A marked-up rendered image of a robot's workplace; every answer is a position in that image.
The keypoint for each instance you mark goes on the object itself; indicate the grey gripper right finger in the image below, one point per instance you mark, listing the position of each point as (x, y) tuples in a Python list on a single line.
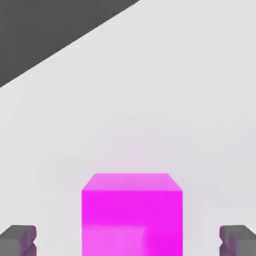
[(240, 242)]

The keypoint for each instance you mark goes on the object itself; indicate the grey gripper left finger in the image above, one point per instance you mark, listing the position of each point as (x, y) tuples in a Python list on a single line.
[(14, 241)]

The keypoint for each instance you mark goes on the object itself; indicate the small magenta cube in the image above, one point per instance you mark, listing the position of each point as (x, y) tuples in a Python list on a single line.
[(132, 212)]

